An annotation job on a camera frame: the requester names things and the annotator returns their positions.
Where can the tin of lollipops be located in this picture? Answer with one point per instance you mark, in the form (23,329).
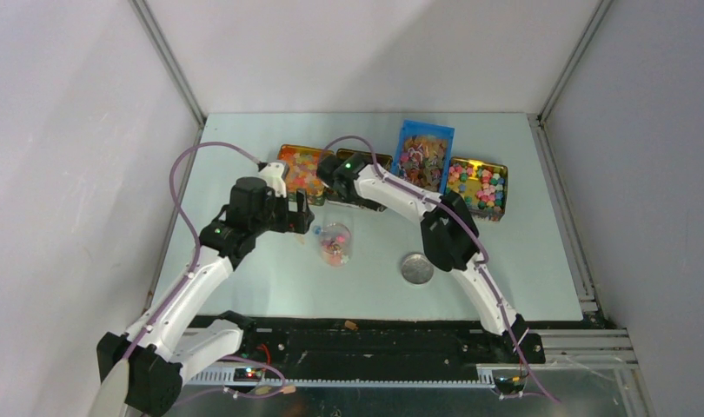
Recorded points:
(343,154)

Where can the tin of colourful cube candies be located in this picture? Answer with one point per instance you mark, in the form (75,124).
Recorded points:
(482,185)

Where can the blue bin of candies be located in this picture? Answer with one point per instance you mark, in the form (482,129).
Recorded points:
(423,154)

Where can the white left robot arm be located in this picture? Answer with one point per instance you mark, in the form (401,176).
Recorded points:
(147,365)

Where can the small fallen candy piece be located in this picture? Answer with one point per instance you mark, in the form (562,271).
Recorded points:
(351,325)

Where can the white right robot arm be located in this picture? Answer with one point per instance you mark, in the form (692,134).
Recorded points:
(450,239)

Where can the silver metal jar lid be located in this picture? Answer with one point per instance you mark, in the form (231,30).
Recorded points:
(416,269)

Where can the clear plastic jar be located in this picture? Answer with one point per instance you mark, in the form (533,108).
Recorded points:
(335,242)

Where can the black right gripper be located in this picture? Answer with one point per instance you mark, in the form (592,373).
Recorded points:
(374,206)

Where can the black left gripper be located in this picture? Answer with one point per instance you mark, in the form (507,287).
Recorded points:
(289,221)

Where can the tin of gummy candies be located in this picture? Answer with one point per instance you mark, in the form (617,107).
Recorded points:
(302,162)

